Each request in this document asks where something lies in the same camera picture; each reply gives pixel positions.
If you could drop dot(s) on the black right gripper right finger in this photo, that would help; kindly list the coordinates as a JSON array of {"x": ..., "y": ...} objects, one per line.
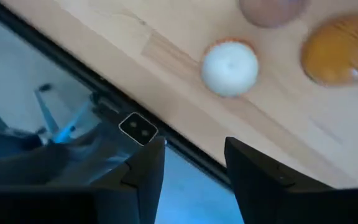
[{"x": 253, "y": 180}]

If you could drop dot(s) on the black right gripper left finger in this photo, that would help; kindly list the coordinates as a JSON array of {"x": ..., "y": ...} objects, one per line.
[{"x": 148, "y": 174}]

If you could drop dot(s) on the gold tin candle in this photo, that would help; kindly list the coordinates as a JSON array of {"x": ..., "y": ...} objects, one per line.
[{"x": 230, "y": 68}]

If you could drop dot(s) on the amber ribbed glass candle holder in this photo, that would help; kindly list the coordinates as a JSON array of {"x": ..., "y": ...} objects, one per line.
[{"x": 334, "y": 49}]

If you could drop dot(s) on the pink ribbed glass candle holder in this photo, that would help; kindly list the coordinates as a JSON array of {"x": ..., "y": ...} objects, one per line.
[{"x": 272, "y": 11}]

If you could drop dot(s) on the office chair star base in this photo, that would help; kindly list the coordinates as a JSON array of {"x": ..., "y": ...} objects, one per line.
[{"x": 51, "y": 119}]

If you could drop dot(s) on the black rig crossbar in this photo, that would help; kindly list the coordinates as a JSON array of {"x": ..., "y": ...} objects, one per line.
[{"x": 73, "y": 66}]

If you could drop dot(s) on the small silver-edged camera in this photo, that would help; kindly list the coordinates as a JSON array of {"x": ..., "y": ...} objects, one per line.
[{"x": 138, "y": 129}]

